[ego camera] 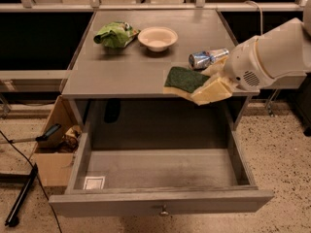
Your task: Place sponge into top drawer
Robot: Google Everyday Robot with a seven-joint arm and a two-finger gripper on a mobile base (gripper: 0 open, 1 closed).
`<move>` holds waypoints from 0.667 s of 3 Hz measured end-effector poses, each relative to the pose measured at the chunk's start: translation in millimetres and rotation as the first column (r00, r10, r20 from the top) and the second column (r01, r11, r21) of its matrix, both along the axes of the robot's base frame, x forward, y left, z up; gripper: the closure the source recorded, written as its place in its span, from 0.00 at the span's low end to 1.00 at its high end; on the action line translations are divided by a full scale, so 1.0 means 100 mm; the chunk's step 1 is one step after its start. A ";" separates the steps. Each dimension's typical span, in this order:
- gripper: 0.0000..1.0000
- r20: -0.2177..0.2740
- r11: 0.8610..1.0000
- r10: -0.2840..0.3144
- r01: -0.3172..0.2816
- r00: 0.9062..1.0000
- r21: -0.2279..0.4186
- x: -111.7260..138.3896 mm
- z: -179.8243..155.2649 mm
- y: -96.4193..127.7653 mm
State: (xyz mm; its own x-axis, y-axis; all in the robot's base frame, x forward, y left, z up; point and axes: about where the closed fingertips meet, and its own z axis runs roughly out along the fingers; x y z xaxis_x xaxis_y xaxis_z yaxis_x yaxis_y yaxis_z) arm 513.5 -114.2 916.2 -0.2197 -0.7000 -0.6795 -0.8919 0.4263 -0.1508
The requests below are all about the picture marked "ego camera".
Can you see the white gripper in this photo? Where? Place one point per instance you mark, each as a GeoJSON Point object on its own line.
{"type": "Point", "coordinates": [243, 63]}

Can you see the green and yellow sponge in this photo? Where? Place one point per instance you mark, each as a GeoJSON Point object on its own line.
{"type": "Point", "coordinates": [183, 82]}

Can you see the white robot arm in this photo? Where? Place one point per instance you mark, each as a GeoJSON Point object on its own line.
{"type": "Point", "coordinates": [285, 50]}

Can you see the open grey top drawer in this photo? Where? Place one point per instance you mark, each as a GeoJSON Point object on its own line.
{"type": "Point", "coordinates": [139, 182]}

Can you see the metal drawer knob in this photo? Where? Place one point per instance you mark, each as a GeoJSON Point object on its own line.
{"type": "Point", "coordinates": [163, 211]}

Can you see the crushed silver blue can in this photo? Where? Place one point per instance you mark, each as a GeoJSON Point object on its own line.
{"type": "Point", "coordinates": [203, 59]}

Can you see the beige paper bowl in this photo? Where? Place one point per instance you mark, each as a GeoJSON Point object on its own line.
{"type": "Point", "coordinates": [157, 39]}

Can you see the grey wooden cabinet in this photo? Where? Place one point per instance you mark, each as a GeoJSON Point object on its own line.
{"type": "Point", "coordinates": [124, 88]}

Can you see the green chip bag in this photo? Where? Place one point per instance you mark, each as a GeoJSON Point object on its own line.
{"type": "Point", "coordinates": [116, 34]}

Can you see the crumpled items in box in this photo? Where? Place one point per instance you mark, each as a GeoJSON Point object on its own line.
{"type": "Point", "coordinates": [70, 140]}

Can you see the white label sticker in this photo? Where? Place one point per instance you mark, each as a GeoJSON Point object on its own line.
{"type": "Point", "coordinates": [94, 182]}

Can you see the cardboard box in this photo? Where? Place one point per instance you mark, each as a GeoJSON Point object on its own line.
{"type": "Point", "coordinates": [55, 167]}

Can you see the black floor bar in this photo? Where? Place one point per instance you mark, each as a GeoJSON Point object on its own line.
{"type": "Point", "coordinates": [12, 219]}

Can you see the black handled tool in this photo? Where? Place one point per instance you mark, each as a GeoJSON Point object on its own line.
{"type": "Point", "coordinates": [41, 138]}

